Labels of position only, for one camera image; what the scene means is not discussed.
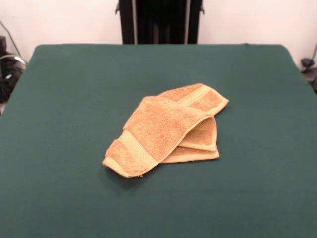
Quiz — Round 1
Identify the orange terry towel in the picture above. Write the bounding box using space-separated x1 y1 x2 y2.
102 83 229 179

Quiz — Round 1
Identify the dark green table cloth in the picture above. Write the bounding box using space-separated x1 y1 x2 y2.
0 43 317 238

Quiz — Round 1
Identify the black stand base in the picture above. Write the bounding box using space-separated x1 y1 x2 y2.
300 57 317 95
0 52 27 104

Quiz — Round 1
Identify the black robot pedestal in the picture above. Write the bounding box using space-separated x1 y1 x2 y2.
114 0 205 45

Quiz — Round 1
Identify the grey cable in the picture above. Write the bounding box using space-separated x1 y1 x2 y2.
0 19 28 66

